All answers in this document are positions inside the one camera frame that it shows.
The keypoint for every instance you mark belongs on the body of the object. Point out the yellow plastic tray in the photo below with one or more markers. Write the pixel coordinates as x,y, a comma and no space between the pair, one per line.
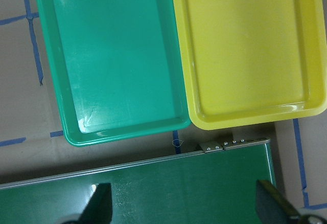
252,61

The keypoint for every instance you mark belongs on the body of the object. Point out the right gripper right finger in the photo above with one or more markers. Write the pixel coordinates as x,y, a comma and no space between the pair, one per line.
271,206

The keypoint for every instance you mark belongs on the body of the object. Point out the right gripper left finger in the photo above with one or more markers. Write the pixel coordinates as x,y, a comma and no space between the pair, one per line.
99,208

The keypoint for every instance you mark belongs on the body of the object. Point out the green plastic tray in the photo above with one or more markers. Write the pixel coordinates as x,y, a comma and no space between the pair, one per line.
116,68

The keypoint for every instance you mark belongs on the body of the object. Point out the green conveyor belt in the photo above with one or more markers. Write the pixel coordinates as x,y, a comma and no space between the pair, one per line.
195,187

